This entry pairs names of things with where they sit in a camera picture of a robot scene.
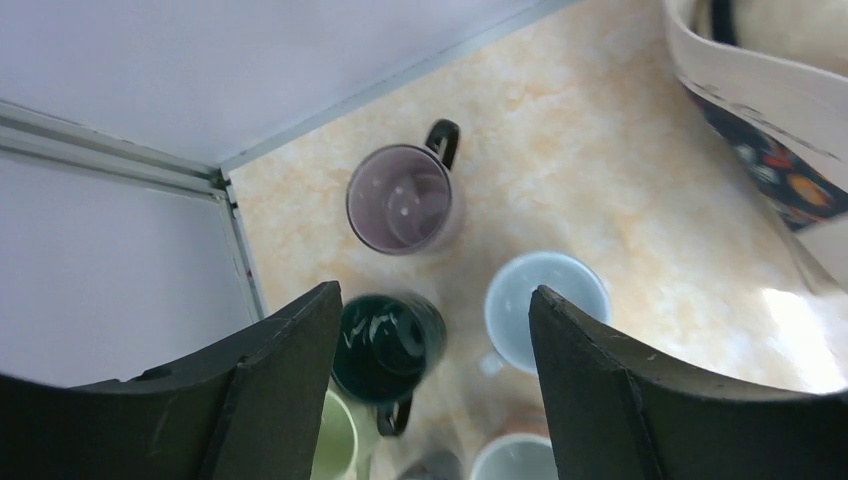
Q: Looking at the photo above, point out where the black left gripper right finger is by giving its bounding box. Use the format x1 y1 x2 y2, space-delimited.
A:
529 286 847 479

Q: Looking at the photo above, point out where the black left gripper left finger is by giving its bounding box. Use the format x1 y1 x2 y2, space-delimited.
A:
1 281 342 479

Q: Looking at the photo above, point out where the pale green mug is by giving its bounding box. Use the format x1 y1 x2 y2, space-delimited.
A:
310 389 381 480

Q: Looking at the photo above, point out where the blue-grey patterned mug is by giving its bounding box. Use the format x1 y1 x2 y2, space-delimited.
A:
469 433 559 480

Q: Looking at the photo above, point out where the salmon pink mug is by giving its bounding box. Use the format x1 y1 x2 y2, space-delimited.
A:
495 406 550 440

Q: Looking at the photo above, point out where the white footed mug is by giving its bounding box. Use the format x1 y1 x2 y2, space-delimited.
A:
478 251 612 377

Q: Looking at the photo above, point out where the dark teal mug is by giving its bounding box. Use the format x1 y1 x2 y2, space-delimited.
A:
331 292 447 437

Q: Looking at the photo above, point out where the lilac mug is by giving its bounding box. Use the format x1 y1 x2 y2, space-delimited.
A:
345 119 466 256

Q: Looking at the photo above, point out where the cream canvas tote bag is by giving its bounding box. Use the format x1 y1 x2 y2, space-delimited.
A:
663 1 847 288

